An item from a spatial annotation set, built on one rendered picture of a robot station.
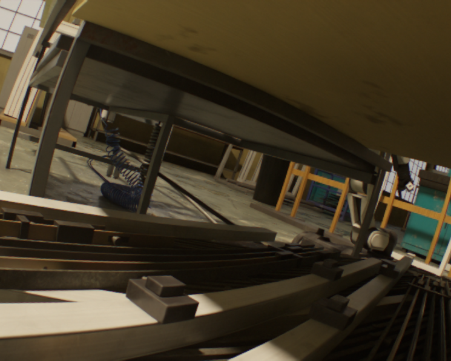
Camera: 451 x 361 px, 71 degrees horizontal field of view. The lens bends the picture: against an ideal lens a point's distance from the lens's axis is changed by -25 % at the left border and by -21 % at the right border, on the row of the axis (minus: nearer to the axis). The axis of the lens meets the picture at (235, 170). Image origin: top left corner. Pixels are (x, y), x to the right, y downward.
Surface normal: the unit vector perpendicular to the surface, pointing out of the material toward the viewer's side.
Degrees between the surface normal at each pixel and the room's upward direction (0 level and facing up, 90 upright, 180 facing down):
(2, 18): 90
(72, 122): 90
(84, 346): 90
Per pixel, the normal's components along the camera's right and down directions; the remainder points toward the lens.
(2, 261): 0.80, 0.26
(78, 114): 0.56, 0.19
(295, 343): 0.30, -0.95
